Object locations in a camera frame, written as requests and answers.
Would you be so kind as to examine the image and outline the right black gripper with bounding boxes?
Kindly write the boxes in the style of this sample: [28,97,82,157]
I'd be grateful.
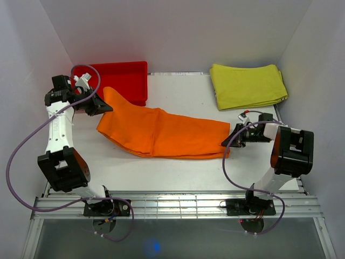
[221,123,271,147]

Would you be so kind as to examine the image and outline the orange trousers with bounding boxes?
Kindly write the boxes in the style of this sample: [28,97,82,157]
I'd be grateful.
[96,87,231,160]

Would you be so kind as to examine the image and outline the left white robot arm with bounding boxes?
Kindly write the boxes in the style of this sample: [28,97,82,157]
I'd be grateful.
[37,73,114,216]

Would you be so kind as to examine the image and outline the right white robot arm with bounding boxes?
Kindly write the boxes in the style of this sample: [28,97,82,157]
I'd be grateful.
[221,111,314,217]

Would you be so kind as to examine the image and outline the folded yellow trousers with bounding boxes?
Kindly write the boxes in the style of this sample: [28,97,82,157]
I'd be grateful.
[210,64,288,110]

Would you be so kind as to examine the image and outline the red plastic tray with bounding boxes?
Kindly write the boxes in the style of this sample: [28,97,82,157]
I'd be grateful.
[73,61,148,106]

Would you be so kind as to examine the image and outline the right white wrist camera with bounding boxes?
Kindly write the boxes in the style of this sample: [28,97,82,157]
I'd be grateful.
[238,111,250,125]

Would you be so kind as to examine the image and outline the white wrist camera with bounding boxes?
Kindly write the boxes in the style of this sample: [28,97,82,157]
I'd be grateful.
[238,111,250,125]
[73,73,92,91]

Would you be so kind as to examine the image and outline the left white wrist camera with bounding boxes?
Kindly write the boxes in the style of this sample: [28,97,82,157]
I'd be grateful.
[73,73,92,91]

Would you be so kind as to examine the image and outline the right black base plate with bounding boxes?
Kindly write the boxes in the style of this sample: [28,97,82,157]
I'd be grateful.
[225,199,276,216]

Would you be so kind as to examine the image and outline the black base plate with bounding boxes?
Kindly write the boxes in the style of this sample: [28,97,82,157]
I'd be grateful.
[225,199,276,216]
[83,199,131,217]

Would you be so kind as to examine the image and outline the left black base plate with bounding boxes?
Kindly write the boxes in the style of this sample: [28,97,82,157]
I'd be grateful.
[83,199,131,217]

